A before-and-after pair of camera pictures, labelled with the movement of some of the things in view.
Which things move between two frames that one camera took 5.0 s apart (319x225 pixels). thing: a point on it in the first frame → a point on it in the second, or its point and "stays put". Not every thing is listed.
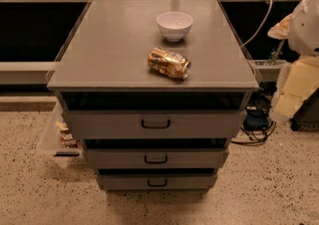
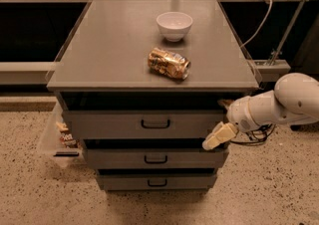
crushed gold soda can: [168, 63] stays put
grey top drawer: [154, 123] stays put
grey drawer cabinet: [156, 90] stays put
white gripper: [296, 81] → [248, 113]
